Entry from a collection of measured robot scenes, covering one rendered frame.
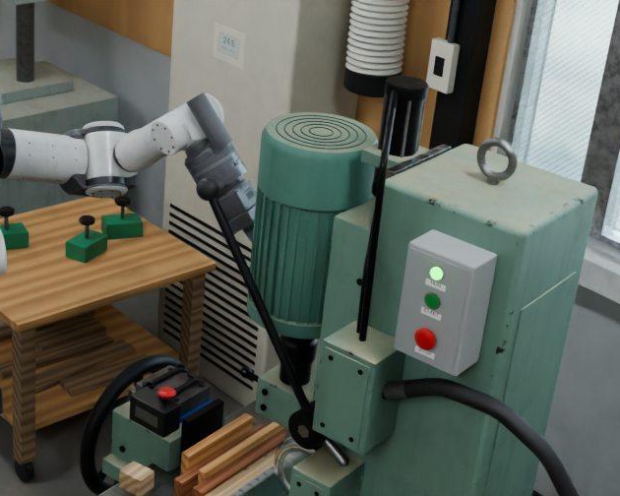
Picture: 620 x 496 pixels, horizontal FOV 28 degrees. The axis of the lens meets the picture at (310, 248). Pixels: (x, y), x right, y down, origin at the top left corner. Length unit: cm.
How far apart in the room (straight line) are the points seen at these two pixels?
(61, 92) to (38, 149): 205
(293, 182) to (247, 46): 171
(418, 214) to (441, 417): 29
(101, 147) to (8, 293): 115
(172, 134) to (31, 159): 30
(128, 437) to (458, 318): 75
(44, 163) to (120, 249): 138
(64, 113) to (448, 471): 266
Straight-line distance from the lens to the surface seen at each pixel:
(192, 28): 364
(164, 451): 207
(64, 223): 376
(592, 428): 337
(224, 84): 357
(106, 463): 217
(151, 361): 228
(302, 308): 187
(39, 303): 333
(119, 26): 443
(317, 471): 181
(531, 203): 165
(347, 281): 179
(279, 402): 202
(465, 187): 166
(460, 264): 155
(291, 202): 179
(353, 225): 175
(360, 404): 169
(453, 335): 159
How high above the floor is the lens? 215
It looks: 26 degrees down
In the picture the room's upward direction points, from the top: 6 degrees clockwise
